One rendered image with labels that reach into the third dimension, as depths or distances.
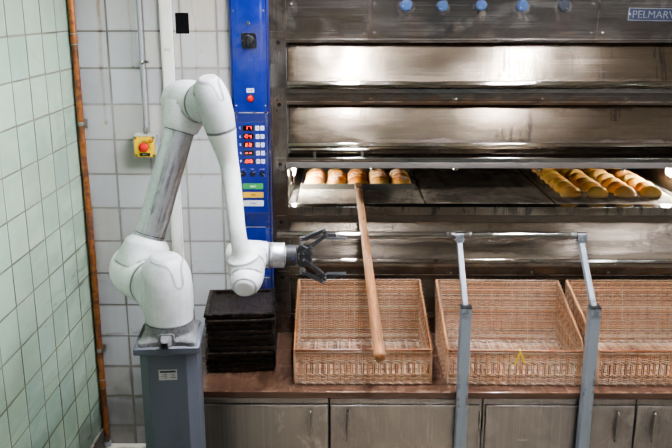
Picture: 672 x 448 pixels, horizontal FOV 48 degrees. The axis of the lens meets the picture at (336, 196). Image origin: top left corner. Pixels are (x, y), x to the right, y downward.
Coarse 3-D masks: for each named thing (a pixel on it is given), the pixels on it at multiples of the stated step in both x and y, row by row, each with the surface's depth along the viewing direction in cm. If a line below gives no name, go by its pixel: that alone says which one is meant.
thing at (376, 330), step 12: (360, 192) 348; (360, 204) 328; (360, 216) 311; (360, 228) 296; (372, 264) 258; (372, 276) 244; (372, 288) 234; (372, 300) 225; (372, 312) 216; (372, 324) 209; (372, 336) 203; (384, 348) 196
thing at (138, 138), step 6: (138, 138) 321; (144, 138) 321; (150, 138) 321; (156, 138) 322; (138, 144) 322; (150, 144) 322; (156, 144) 323; (138, 150) 323; (150, 150) 322; (156, 150) 323; (138, 156) 323; (144, 156) 323; (150, 156) 323; (156, 156) 323
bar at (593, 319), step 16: (464, 240) 299; (576, 240) 299; (464, 272) 292; (464, 288) 289; (592, 288) 288; (464, 304) 285; (592, 304) 285; (464, 320) 284; (592, 320) 283; (464, 336) 285; (592, 336) 285; (464, 352) 287; (592, 352) 287; (464, 368) 289; (592, 368) 288; (464, 384) 290; (592, 384) 290; (464, 400) 292; (592, 400) 291; (464, 416) 294; (464, 432) 295
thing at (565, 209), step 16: (288, 208) 336; (304, 208) 336; (320, 208) 336; (336, 208) 336; (352, 208) 336; (368, 208) 336; (384, 208) 335; (400, 208) 335; (416, 208) 335; (432, 208) 335; (448, 208) 335; (464, 208) 335; (480, 208) 335; (496, 208) 335; (512, 208) 335; (528, 208) 335; (544, 208) 335; (560, 208) 335; (576, 208) 335; (592, 208) 335; (608, 208) 335; (624, 208) 335; (640, 208) 335; (656, 208) 335
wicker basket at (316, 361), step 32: (320, 288) 340; (352, 288) 341; (384, 288) 340; (416, 288) 341; (320, 320) 340; (352, 320) 340; (384, 320) 340; (320, 352) 299; (352, 352) 299; (416, 352) 299
